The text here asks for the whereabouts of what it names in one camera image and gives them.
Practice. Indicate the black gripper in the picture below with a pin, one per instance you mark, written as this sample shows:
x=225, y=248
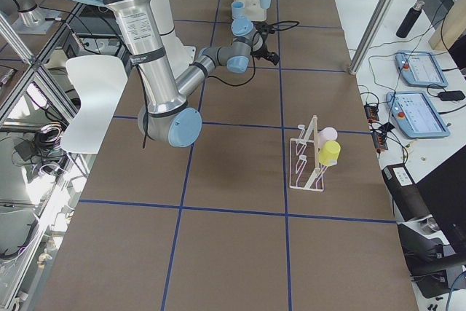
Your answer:
x=263, y=45

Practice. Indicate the pink plastic cup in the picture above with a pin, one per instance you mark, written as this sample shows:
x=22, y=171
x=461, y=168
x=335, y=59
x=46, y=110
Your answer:
x=327, y=134

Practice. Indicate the yellow plastic cup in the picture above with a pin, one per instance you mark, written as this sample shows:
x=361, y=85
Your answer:
x=329, y=153

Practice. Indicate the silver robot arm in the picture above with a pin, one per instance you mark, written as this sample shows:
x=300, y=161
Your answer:
x=147, y=27

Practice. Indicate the white serving tray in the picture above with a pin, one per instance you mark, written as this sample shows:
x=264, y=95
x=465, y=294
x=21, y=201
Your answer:
x=253, y=11

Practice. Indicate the black water bottle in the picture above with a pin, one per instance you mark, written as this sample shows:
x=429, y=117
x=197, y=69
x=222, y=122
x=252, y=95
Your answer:
x=410, y=19

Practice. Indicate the far blue teach pendant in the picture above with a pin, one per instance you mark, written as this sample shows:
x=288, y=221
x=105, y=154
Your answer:
x=420, y=69

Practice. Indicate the blue teach pendant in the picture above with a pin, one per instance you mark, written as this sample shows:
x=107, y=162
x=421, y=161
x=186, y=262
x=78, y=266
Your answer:
x=415, y=115
x=420, y=69

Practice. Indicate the near blue teach pendant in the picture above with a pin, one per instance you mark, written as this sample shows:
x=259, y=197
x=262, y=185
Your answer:
x=415, y=115

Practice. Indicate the white plastic chair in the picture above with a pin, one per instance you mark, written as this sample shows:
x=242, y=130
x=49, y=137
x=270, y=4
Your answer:
x=99, y=81

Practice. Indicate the black power adapter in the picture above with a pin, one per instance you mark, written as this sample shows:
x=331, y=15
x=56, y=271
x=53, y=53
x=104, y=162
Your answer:
x=454, y=95

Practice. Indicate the black labelled box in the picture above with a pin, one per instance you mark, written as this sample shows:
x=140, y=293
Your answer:
x=405, y=193

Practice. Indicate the black monitor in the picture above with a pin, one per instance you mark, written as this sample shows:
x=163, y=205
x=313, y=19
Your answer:
x=443, y=192

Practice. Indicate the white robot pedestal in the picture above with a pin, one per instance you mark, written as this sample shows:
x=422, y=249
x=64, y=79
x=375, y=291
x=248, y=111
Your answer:
x=179, y=55

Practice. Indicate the aluminium frame post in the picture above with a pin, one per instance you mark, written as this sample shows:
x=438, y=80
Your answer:
x=369, y=35

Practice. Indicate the white wire cup rack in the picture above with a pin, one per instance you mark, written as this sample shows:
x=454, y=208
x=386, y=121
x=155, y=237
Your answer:
x=305, y=171

